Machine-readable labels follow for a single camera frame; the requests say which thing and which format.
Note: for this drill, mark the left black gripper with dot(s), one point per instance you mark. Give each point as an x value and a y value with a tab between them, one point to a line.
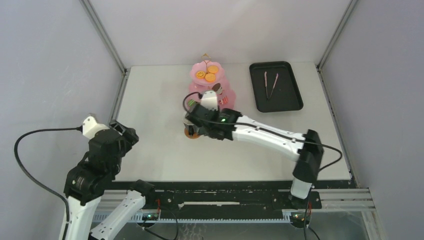
130	135

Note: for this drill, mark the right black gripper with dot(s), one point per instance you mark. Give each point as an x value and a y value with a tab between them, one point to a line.
202	130

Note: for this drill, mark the chocolate round cookie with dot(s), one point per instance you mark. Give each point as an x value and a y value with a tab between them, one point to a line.
217	88

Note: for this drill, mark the pink three-tier cake stand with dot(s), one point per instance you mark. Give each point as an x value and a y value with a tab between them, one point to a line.
201	85

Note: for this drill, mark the yellow round biscuit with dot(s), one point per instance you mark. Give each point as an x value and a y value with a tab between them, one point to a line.
200	74
213	69

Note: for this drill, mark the black serving tray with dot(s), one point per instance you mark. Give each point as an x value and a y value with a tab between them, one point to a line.
286	95

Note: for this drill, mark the pink-tipped metal tongs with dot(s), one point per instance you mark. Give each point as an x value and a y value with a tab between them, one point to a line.
269	95

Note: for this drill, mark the black mug with white inside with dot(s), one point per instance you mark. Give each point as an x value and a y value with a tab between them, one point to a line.
190	126

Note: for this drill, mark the green striped cake slice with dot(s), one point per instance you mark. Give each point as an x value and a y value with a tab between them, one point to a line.
191	102

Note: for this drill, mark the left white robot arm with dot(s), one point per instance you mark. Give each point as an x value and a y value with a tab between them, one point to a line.
87	182

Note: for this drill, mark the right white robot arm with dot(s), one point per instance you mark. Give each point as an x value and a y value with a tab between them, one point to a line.
303	149

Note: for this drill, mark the red striped candy treat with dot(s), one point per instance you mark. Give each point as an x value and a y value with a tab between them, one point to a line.
224	100

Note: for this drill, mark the left wooden round coaster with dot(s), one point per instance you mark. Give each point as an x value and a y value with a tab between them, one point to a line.
191	136

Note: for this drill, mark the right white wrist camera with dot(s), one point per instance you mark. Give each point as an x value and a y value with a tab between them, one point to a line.
209	100

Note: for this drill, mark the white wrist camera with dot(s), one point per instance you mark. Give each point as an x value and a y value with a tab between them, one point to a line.
90	127
209	100

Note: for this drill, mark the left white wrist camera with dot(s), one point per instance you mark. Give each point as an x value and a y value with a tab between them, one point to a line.
90	127

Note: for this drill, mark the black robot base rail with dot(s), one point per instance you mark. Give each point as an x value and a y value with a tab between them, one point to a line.
230	200

